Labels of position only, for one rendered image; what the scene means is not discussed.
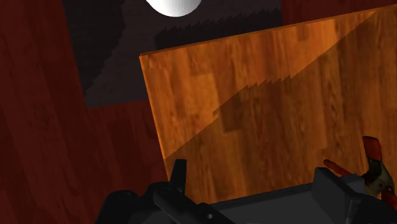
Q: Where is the red and brown clamp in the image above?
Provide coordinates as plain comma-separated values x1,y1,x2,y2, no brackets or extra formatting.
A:
323,136,397,212

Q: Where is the orange wooden table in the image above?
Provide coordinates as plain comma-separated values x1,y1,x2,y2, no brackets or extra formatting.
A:
139,4,397,206

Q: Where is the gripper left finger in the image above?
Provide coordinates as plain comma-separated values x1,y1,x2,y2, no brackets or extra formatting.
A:
95,158,237,224

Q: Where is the dark robot stand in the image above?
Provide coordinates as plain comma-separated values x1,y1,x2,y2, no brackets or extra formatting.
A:
62,0,284,109

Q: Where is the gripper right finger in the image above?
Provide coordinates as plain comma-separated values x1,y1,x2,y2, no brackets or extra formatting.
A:
311,167,397,224

